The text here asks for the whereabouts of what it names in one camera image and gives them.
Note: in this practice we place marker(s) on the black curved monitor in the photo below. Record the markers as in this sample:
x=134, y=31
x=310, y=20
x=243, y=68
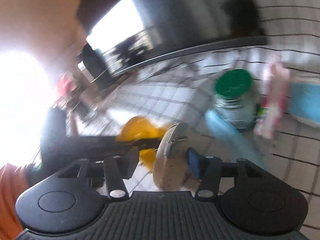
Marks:
x=131, y=34

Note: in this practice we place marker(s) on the round beige powder puff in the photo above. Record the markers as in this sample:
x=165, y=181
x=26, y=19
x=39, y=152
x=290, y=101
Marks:
x=170, y=163

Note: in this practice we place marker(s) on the yellow plastic toy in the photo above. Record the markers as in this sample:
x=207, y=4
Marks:
x=147, y=137

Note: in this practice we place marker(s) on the potted pink plant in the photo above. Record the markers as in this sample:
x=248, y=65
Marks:
x=69, y=96

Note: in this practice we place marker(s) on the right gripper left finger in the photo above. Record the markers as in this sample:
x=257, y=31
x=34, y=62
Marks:
x=116, y=169

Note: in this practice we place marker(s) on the white grid tablecloth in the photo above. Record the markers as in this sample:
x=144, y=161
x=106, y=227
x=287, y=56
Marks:
x=181, y=89

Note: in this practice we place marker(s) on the floral tissue pack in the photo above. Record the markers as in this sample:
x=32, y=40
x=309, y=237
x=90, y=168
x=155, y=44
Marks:
x=278, y=79

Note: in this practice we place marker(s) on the green lid jar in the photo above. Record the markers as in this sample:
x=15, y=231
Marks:
x=236, y=98

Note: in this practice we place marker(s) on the blue face mask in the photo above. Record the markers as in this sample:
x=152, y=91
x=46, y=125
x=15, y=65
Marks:
x=238, y=146

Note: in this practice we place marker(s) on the black backpack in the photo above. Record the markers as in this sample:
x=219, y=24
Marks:
x=96, y=66

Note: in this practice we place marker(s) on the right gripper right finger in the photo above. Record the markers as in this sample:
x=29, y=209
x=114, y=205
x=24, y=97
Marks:
x=207, y=169

